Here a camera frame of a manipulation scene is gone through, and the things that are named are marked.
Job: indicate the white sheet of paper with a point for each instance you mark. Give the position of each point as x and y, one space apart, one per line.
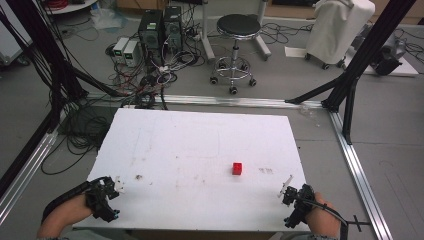
295 52

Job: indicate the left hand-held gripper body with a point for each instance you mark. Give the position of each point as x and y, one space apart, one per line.
100 200

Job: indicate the black frame post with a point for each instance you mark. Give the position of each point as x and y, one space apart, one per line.
363 56
43 50

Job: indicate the black computer tower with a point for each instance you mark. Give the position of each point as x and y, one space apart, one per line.
151 33
173 28

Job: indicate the white covered cart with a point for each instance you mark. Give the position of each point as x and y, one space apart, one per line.
336 30

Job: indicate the clear plastic bag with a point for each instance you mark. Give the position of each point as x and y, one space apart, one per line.
108 18

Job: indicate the black round stool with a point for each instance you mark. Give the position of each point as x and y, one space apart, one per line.
238 26

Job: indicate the aluminium floor rail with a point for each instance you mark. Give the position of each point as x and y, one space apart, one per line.
23 166
233 101
360 176

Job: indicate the red cube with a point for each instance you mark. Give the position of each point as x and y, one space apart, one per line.
237 168

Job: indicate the white floor board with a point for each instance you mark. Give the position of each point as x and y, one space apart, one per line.
405 69

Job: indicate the white table leg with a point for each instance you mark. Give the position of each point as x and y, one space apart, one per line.
207 33
262 43

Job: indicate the round white table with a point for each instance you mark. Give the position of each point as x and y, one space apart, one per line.
71 7

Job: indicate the white power supply box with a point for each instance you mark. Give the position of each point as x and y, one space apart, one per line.
131 51
120 48

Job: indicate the grey and black device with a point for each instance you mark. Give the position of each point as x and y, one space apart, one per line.
390 56

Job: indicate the white cabinet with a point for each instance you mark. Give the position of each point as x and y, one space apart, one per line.
11 40

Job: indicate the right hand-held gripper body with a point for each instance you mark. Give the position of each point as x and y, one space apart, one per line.
301 203

